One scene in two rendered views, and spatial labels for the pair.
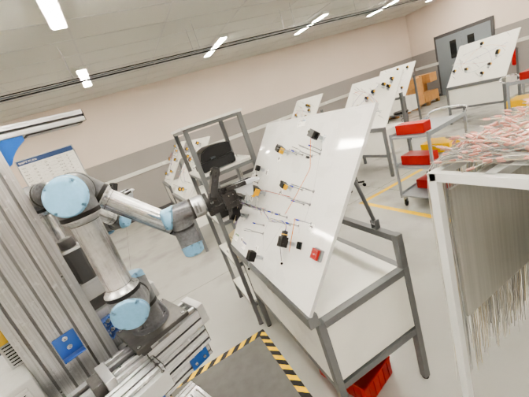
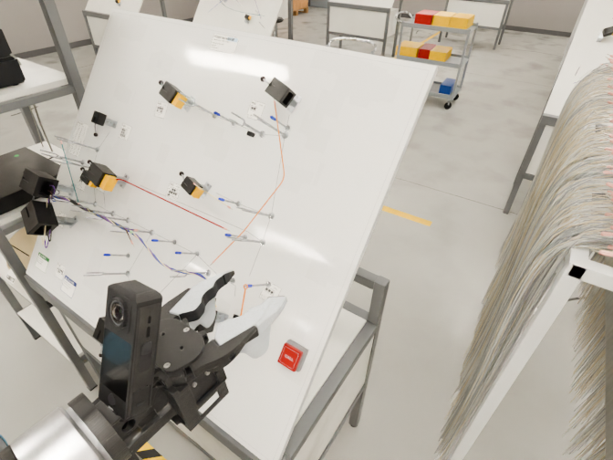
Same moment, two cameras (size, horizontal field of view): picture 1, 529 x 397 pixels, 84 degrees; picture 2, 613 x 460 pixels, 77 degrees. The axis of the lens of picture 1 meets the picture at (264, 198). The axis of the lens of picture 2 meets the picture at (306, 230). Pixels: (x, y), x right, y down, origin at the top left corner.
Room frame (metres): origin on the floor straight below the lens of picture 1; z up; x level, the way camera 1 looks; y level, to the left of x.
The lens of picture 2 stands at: (0.79, 0.15, 1.91)
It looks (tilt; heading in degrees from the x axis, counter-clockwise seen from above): 38 degrees down; 323
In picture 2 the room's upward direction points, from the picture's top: 1 degrees clockwise
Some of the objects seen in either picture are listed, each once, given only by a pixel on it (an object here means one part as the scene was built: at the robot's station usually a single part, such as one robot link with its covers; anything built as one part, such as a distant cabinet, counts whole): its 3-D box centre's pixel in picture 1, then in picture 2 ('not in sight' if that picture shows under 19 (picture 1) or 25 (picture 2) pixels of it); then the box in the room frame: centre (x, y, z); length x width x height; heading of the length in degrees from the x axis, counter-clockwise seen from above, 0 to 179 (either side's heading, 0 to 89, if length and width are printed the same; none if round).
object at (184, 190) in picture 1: (198, 191); not in sight; (4.97, 1.03, 0.83); 1.18 x 0.72 x 1.65; 23
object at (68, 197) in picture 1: (102, 254); not in sight; (0.91, 0.55, 1.54); 0.15 x 0.12 x 0.55; 16
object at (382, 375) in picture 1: (353, 365); not in sight; (1.51, -0.20, 0.07); 0.39 x 0.29 x 0.14; 34
